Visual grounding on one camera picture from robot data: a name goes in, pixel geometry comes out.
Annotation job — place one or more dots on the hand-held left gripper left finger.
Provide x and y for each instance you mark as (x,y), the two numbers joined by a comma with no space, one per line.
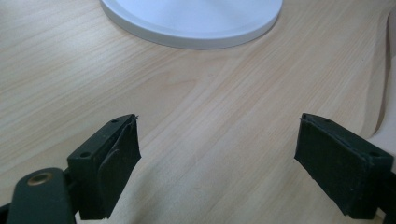
(106,168)

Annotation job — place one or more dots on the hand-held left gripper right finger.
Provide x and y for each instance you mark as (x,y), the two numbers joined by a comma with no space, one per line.
(339,165)

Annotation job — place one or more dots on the white round plate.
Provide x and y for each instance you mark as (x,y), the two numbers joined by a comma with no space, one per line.
(193,18)

